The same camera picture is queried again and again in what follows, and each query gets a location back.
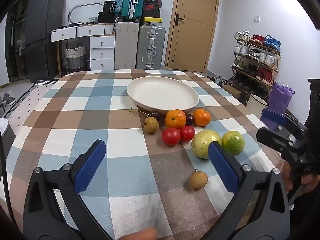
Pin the black refrigerator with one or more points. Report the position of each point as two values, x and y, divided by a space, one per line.
42 30

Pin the teal suitcase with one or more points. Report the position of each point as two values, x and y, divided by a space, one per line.
132 0

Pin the small red tomato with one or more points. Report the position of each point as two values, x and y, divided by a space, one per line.
188 132

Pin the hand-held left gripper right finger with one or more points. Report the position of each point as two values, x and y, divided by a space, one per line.
222 167

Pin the dark cherry with long stem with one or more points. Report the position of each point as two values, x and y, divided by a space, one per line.
154 115

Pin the plain black shoe box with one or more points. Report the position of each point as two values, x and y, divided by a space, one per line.
151 14

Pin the oval metal mirror frame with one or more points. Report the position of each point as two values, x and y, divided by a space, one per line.
71 11

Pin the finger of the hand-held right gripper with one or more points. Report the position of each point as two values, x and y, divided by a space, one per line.
270 137
272 115

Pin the black bag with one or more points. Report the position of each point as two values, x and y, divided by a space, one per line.
109 7

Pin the person's left hand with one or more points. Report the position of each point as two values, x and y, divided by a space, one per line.
142 235

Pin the black shoe box red label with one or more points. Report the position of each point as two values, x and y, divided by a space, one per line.
152 1

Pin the beige suitcase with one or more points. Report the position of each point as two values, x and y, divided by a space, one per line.
126 45

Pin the speckled yellow passion fruit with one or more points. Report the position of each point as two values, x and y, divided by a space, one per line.
202 142

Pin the dark glass cabinet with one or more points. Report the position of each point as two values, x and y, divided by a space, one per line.
17 42

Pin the grey slipper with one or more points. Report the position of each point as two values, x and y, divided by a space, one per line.
8 100

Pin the white desk with drawers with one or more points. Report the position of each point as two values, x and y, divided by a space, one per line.
85 31

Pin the wooden shoe rack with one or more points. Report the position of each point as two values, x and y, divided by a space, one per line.
277 55

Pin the grey shoes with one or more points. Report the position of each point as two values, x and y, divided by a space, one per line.
220 80

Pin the cream round plate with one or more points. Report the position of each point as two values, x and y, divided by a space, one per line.
162 92

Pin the grey and white woven basket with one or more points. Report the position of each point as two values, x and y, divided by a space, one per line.
75 57

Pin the large red tomato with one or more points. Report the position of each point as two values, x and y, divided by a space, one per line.
171 136

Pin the white drawer cabinet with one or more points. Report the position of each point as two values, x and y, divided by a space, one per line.
102 52

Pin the wooden door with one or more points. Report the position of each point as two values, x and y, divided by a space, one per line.
192 42

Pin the small orange mandarin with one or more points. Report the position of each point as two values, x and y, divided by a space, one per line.
201 117

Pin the person's right hand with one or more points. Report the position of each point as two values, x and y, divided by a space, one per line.
286 180

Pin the grey suitcase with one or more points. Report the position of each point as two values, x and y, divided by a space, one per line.
150 40

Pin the blue plastic bag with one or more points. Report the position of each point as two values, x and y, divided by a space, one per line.
118 3

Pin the checked tablecloth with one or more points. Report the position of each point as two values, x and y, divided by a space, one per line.
87 105

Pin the black storage box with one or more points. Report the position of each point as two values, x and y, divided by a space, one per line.
106 17

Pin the dark stemless cherry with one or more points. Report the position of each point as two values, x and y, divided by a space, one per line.
189 120

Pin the yellow and black shoe box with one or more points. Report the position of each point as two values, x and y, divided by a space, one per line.
152 21

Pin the dotted rug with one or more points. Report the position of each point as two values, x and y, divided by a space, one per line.
27 102

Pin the rows of shoes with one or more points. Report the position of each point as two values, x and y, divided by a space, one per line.
265 57

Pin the brown longan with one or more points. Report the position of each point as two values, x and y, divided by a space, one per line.
198 180
151 125

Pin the large orange mandarin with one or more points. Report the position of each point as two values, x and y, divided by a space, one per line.
175 118

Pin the brown cardboard box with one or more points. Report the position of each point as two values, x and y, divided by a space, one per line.
231 91

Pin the green-yellow passion fruit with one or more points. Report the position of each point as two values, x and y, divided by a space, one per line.
233 142

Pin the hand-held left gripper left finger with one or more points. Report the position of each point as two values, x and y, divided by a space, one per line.
90 165

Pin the white bucket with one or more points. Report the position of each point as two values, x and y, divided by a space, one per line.
256 102

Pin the red and black shoe box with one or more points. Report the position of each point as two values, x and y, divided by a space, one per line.
151 8

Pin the purple bag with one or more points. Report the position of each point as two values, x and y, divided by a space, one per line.
281 97

